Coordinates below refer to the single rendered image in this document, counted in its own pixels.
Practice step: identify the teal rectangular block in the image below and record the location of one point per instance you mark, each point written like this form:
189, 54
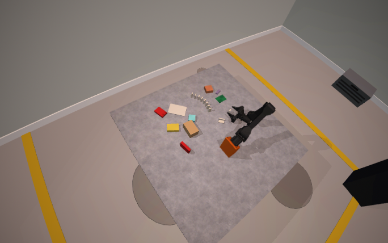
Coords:
191, 117

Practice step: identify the green flat slab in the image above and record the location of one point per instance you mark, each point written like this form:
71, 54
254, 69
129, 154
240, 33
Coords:
220, 98

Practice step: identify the yellow flat block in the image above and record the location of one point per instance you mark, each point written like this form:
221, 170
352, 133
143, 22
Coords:
172, 127

